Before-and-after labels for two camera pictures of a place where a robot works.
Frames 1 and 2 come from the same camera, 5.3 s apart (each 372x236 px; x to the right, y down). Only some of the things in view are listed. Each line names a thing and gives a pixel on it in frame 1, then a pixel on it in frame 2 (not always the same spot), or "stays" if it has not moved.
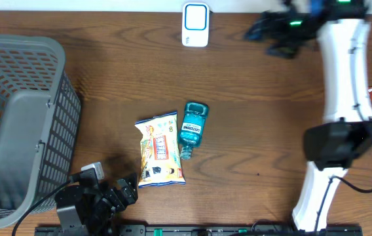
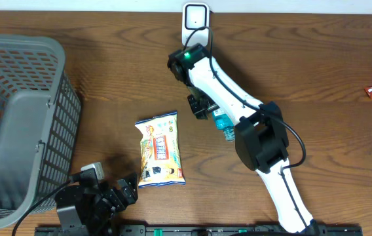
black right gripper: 274,18 -> 199,110
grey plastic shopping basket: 28,118 stays
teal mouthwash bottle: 192,129 -> 224,122
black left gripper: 130,194 stays
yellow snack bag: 160,162 stays
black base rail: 188,230 stays
